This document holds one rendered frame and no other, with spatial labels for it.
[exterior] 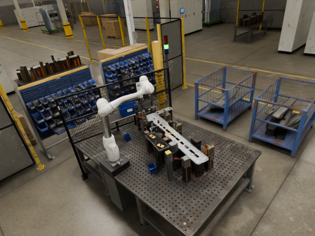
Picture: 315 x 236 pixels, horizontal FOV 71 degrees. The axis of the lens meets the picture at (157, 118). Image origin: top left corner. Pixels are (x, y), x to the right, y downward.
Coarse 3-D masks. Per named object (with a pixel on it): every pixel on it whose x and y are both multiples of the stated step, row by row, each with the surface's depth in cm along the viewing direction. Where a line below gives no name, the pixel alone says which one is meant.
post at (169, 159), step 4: (168, 156) 247; (168, 160) 249; (168, 164) 253; (168, 168) 256; (168, 172) 260; (172, 172) 263; (168, 176) 263; (172, 176) 266; (168, 180) 270; (172, 180) 269
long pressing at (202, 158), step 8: (152, 120) 340; (160, 120) 338; (160, 128) 321; (168, 128) 317; (168, 136) 301; (176, 136) 299; (184, 144) 283; (184, 152) 269; (200, 152) 267; (192, 160) 256; (200, 160) 255
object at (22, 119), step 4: (16, 112) 471; (20, 116) 454; (20, 120) 453; (24, 120) 460; (24, 124) 462; (24, 128) 464; (28, 128) 471; (20, 132) 460; (28, 132) 472; (28, 136) 474; (32, 136) 482; (24, 140) 470; (32, 140) 483; (32, 144) 485; (36, 144) 492
